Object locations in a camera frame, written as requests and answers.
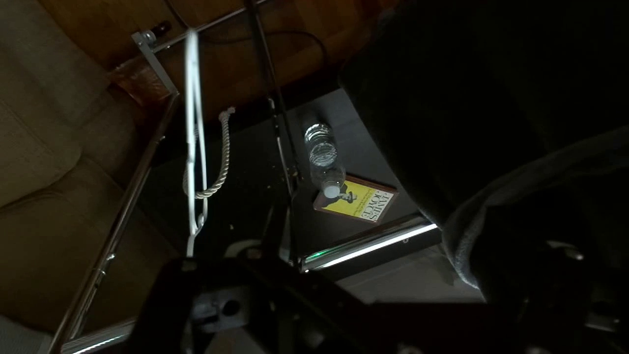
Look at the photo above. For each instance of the black hanging robe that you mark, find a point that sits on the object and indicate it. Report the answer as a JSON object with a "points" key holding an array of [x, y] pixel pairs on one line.
{"points": [[492, 98]]}

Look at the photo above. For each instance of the clear plastic water bottle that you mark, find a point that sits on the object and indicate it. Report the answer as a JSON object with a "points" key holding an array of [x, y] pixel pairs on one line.
{"points": [[321, 147]]}

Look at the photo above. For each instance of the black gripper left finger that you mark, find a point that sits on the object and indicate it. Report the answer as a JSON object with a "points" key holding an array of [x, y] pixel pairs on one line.
{"points": [[167, 306]]}

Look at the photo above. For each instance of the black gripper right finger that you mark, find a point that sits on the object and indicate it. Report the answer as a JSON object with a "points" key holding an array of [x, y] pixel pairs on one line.
{"points": [[340, 320]]}

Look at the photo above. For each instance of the silver metal clothes rack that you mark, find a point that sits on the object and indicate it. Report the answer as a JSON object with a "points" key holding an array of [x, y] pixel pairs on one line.
{"points": [[376, 243]]}

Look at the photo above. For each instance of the yellow label card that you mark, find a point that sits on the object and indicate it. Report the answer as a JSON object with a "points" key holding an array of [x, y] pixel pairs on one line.
{"points": [[366, 202]]}

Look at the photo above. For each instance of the brown sofa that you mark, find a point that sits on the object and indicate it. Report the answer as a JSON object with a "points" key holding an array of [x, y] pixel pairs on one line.
{"points": [[46, 196]]}

